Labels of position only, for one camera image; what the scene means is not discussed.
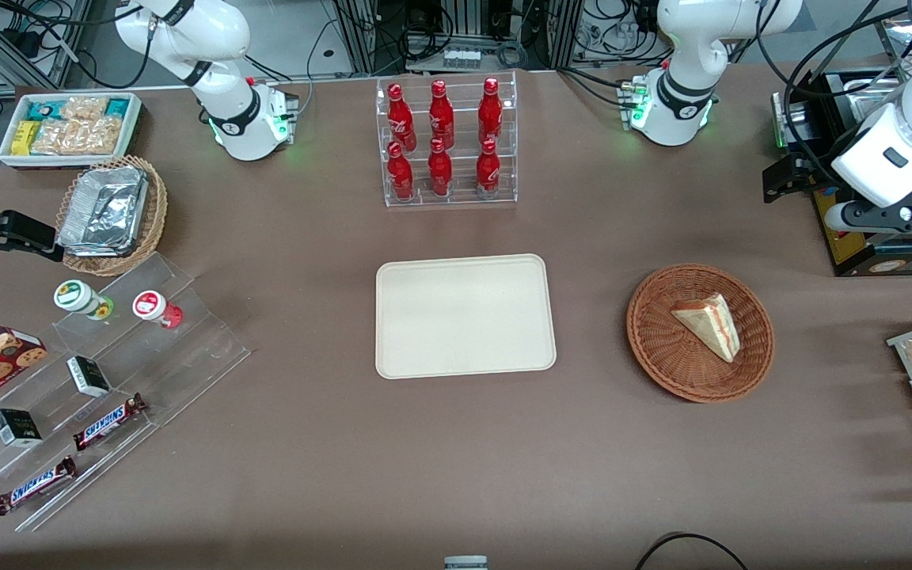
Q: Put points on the grey power strip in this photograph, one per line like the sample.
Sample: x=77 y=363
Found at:
x=461 y=58

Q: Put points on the red cola bottle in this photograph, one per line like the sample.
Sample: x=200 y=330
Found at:
x=441 y=117
x=399 y=119
x=488 y=170
x=400 y=174
x=439 y=170
x=490 y=112

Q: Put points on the small grey device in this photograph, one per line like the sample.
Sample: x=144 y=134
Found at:
x=465 y=563

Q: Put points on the Snickers chocolate bar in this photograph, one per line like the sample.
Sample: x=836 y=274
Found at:
x=34 y=484
x=108 y=422

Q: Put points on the green lid white cup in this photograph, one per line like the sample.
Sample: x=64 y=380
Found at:
x=76 y=295

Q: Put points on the aluminium foil tray stack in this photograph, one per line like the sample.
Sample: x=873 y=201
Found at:
x=104 y=210

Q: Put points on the black food warmer machine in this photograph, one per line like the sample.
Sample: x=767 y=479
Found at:
x=852 y=253

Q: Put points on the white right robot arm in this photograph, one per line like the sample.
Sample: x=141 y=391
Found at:
x=226 y=95

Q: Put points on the triangular sandwich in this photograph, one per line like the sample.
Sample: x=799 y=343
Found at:
x=709 y=324

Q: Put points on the small black carton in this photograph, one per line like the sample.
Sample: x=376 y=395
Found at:
x=17 y=427
x=88 y=376

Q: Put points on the white plastic snack bin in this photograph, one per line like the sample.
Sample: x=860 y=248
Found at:
x=135 y=131

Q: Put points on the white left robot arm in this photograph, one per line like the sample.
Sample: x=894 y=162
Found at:
x=685 y=87

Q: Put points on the beige plastic tray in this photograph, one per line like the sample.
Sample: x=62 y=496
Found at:
x=464 y=317

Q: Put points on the brown round wicker basket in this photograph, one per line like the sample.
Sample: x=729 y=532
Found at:
x=662 y=348

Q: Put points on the stainless steel warmer pan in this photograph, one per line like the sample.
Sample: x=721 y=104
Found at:
x=872 y=95

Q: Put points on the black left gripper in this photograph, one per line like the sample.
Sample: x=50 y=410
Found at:
x=806 y=170

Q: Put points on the clear cookie bag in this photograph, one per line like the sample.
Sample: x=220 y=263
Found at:
x=56 y=138
x=101 y=134
x=84 y=108

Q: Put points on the yellow snack packet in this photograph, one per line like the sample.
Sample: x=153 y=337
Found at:
x=24 y=137

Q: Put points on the teal snack packet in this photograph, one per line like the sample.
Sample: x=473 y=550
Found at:
x=44 y=109
x=117 y=107

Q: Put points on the red lid white cup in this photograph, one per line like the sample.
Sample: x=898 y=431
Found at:
x=151 y=305

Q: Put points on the aluminium frame equipment rack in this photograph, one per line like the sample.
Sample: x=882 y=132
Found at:
x=464 y=24

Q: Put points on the light oval wicker basket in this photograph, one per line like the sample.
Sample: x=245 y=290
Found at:
x=153 y=214

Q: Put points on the clear acrylic bottle rack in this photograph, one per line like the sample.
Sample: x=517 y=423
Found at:
x=464 y=198

